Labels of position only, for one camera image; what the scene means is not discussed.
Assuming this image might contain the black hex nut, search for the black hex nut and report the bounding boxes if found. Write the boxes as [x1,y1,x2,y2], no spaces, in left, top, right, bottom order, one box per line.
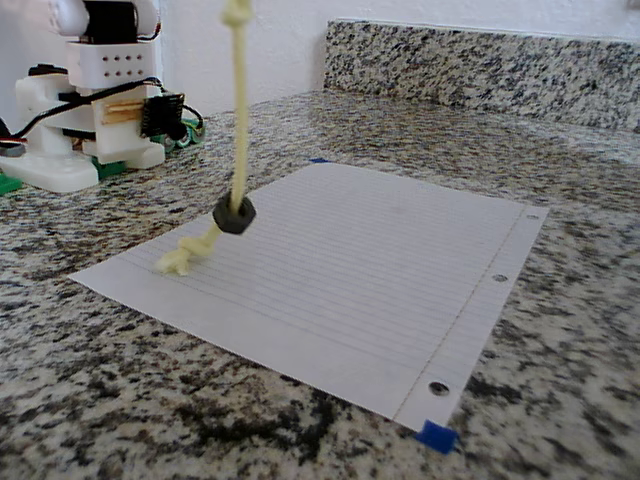
[211,194,258,237]

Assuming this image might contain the knotted pale yellow rope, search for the knotted pale yellow rope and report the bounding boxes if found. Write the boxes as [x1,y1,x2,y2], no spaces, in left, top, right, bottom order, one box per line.
[155,0,256,278]

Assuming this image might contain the white robot arm with base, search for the white robot arm with base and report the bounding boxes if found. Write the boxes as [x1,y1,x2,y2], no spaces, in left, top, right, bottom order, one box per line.
[0,0,167,194]

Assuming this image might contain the lined white paper sheet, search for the lined white paper sheet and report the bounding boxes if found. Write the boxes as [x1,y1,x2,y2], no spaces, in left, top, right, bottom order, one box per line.
[68,162,550,432]

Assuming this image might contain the black controller board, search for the black controller board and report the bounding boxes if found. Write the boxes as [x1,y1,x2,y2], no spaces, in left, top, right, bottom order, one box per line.
[139,92,185,139]

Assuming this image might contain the wooden stick shims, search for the wooden stick shims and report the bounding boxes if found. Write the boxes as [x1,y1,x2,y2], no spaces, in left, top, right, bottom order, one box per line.
[101,101,146,126]

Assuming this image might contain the green ring-shaped object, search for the green ring-shaped object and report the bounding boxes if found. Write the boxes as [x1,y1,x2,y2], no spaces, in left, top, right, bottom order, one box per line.
[163,118,207,151]

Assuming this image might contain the long black cable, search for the long black cable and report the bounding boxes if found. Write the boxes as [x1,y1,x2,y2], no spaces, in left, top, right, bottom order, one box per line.
[9,76,167,141]

